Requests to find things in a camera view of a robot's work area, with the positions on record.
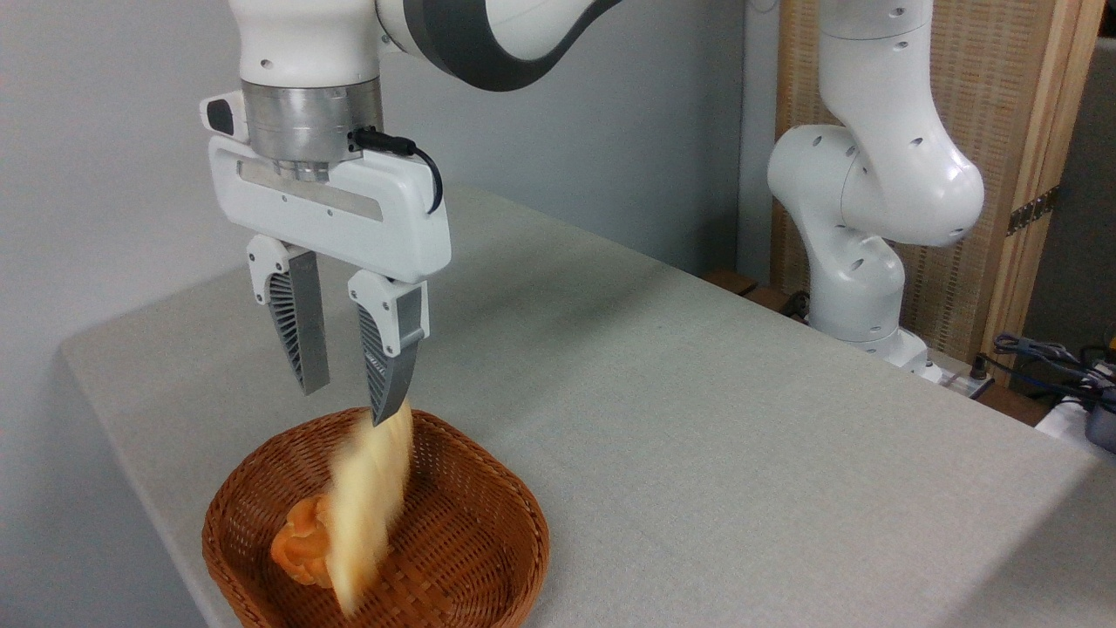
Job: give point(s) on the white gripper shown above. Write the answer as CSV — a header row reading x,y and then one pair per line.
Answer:
x,y
366,227

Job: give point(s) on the long braided pale bread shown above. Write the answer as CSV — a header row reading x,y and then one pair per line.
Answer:
x,y
368,497

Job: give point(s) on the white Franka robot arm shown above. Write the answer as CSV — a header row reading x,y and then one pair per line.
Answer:
x,y
881,174

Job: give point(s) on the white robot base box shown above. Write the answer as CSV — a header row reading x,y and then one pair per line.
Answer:
x,y
955,377

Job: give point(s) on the round orange bread roll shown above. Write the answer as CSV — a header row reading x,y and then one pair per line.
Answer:
x,y
301,541

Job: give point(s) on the brown woven wicker basket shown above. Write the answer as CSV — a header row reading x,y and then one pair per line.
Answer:
x,y
471,541

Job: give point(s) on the metal screen hinge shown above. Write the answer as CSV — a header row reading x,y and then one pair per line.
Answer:
x,y
1033,210

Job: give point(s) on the wooden rattan folding screen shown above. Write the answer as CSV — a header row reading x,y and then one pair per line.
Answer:
x,y
1003,87

